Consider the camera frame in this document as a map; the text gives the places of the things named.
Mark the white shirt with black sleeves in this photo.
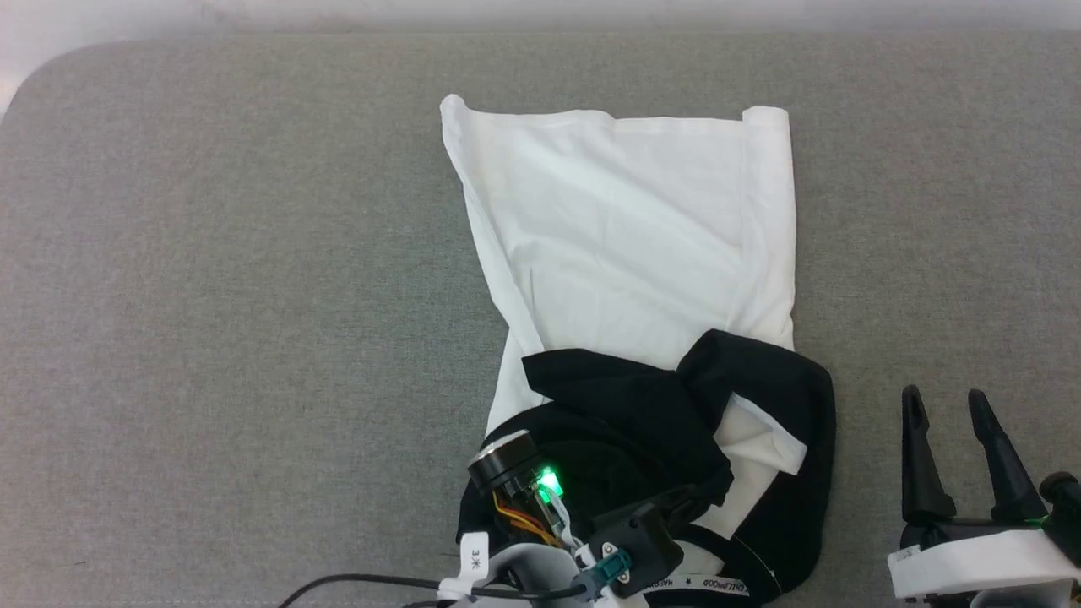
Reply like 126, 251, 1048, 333
439, 93, 838, 605

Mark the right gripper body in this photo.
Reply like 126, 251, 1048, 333
887, 473, 1081, 608

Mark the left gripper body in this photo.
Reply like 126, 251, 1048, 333
467, 431, 592, 554

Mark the grey fabric sofa cushion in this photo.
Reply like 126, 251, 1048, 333
0, 34, 1081, 608

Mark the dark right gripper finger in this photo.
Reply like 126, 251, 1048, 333
900, 385, 957, 524
968, 389, 1048, 522

